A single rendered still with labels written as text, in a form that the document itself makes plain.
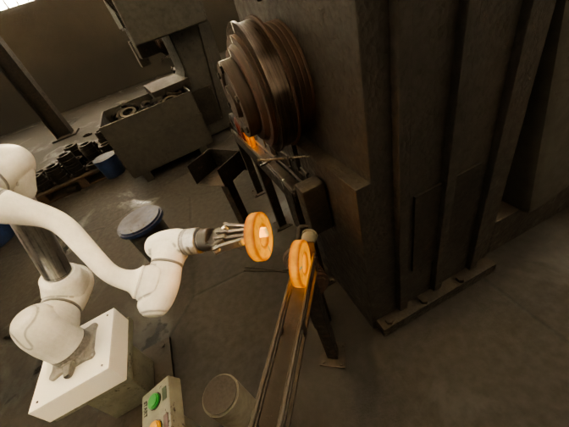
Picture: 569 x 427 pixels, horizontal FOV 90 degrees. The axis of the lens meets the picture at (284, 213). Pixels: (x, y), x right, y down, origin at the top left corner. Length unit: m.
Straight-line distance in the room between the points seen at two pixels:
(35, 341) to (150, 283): 0.60
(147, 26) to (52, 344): 2.99
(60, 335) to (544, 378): 1.87
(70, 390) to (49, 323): 0.27
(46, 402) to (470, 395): 1.63
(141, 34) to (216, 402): 3.32
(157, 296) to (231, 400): 0.38
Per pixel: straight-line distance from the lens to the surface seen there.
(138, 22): 3.66
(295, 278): 0.89
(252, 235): 0.83
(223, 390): 1.05
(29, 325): 1.44
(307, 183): 1.11
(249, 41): 1.00
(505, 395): 1.56
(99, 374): 1.45
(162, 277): 0.97
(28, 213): 1.09
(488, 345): 1.63
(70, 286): 1.52
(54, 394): 1.56
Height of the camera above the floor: 1.42
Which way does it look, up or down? 38 degrees down
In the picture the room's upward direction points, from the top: 19 degrees counter-clockwise
